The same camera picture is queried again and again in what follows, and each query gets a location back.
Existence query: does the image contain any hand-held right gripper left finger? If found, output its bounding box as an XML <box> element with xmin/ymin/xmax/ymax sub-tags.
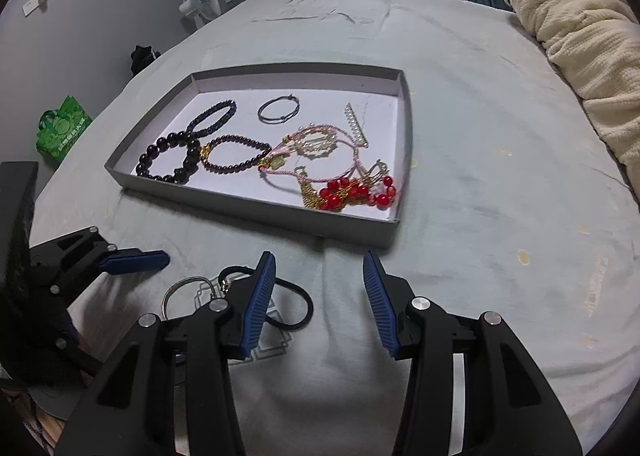
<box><xmin>54</xmin><ymin>251</ymin><xmax>277</xmax><ymax>456</ymax></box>

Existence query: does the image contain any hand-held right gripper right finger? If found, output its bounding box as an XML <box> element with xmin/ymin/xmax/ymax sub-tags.
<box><xmin>362</xmin><ymin>250</ymin><xmax>583</xmax><ymax>456</ymax></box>

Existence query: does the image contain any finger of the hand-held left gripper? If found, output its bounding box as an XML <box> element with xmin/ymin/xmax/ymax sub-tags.
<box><xmin>47</xmin><ymin>286</ymin><xmax>107</xmax><ymax>378</ymax></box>
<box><xmin>30</xmin><ymin>227</ymin><xmax>170</xmax><ymax>287</ymax></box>

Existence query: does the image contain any black hair tie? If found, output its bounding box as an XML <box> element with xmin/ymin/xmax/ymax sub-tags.
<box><xmin>219</xmin><ymin>265</ymin><xmax>315</xmax><ymax>333</ymax></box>

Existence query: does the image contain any thin silver ring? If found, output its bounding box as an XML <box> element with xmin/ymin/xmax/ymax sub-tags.
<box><xmin>161</xmin><ymin>276</ymin><xmax>222</xmax><ymax>320</ymax></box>

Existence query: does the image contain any large black bead bracelet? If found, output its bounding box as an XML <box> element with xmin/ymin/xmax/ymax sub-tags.
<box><xmin>136</xmin><ymin>132</ymin><xmax>202</xmax><ymax>185</ymax></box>

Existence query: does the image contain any red bead gold bracelet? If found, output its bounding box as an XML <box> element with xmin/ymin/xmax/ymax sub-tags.
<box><xmin>300</xmin><ymin>159</ymin><xmax>398</xmax><ymax>213</ymax></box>

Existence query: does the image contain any maroon bead bracelet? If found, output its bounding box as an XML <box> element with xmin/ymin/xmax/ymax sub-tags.
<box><xmin>200</xmin><ymin>134</ymin><xmax>273</xmax><ymax>175</ymax></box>

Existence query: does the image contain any pink cord pearl bracelet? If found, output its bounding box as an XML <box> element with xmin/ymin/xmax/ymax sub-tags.
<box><xmin>257</xmin><ymin>123</ymin><xmax>366</xmax><ymax>185</ymax></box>

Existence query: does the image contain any dark blue bead bracelet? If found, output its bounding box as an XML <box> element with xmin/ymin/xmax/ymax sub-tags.
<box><xmin>186</xmin><ymin>100</ymin><xmax>238</xmax><ymax>140</ymax></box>

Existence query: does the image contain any silver hair comb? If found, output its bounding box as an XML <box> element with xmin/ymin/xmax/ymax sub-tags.
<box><xmin>343</xmin><ymin>103</ymin><xmax>372</xmax><ymax>148</ymax></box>

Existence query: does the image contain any silver bangle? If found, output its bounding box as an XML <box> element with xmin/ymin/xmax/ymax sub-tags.
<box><xmin>257</xmin><ymin>95</ymin><xmax>302</xmax><ymax>125</ymax></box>

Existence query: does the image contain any grey cardboard tray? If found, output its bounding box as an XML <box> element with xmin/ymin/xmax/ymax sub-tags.
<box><xmin>104</xmin><ymin>63</ymin><xmax>416</xmax><ymax>250</ymax></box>

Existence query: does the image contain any green plastic bag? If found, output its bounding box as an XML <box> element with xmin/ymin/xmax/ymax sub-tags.
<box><xmin>36</xmin><ymin>96</ymin><xmax>93</xmax><ymax>165</ymax></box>

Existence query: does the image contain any small black object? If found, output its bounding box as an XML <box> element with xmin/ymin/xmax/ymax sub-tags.
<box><xmin>131</xmin><ymin>44</ymin><xmax>162</xmax><ymax>75</ymax></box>

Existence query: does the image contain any cream knitted blanket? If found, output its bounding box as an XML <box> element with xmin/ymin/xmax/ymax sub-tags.
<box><xmin>510</xmin><ymin>0</ymin><xmax>640</xmax><ymax>197</ymax></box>

